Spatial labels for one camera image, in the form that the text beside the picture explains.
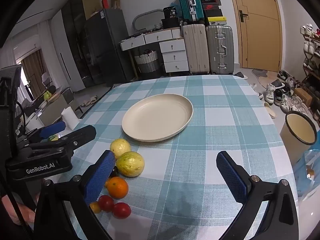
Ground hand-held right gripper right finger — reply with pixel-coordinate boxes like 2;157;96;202
216;151;299;240

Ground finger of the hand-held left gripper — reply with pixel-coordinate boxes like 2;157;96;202
15;121;67;143
27;125;97;153

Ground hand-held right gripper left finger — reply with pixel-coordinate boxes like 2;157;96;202
34;150;117;240

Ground red tomato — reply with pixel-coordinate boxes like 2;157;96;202
111;202;132;219
97;195;115;212

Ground small yellow-brown fruit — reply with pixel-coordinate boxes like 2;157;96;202
89;201;102;214

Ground green lime fruit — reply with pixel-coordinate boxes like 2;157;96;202
116;151;145;177

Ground yellow guava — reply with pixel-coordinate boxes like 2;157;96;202
110;138;132;157

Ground cream round plate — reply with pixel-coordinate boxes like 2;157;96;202
122;94;194;142

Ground person's left hand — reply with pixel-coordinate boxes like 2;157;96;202
0;195;38;227

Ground white paper towel roll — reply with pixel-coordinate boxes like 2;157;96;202
61;107;80;130

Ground pair of beige slippers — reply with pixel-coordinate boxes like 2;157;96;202
80;95;98;107

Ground teal checked tablecloth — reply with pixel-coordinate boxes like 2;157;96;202
27;75;300;240

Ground brown curtain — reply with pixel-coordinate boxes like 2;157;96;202
21;49;47;98

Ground beige slipper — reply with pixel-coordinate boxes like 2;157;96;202
264;102;278;119

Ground blue plastic bag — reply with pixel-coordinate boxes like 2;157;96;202
293;149;320;201

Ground beige trash bin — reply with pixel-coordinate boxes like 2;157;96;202
279;110;318;165

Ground tall dark cabinet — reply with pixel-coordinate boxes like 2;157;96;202
61;0;101;91

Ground dark refrigerator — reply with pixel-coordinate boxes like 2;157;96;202
84;8;134;87

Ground white and grey wicker basket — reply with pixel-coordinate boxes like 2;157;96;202
134;50;160;73

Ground pile of shoes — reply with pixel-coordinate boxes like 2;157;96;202
250;69;320;121

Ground brown cardboard box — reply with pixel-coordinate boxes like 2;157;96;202
293;87;313;106

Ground grey door mat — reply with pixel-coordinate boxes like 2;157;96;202
251;68;268;78

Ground white desk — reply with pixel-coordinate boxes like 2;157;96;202
119;27;186;78

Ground white drawer cabinet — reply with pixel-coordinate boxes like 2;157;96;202
159;39;189;73

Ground grey oval mirror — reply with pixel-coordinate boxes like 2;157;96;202
132;9;164;32

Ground silver suitcase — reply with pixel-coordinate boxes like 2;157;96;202
206;25;235;75

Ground beige suitcase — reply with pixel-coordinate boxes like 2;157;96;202
182;24;210;75

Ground black storage box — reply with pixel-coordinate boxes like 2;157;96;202
161;17;181;29

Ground shoe rack with shoes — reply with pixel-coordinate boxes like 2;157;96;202
299;23;320;98

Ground yellow wooden door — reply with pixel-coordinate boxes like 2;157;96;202
227;0;283;72

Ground black labelled bag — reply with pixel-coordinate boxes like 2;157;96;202
163;6;179;19

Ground yellow and black shoebox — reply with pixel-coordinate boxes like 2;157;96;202
207;16;228;26

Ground teal suitcase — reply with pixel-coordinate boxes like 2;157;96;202
176;0;206;22

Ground black and red shoebox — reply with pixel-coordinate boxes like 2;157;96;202
201;0;222;10

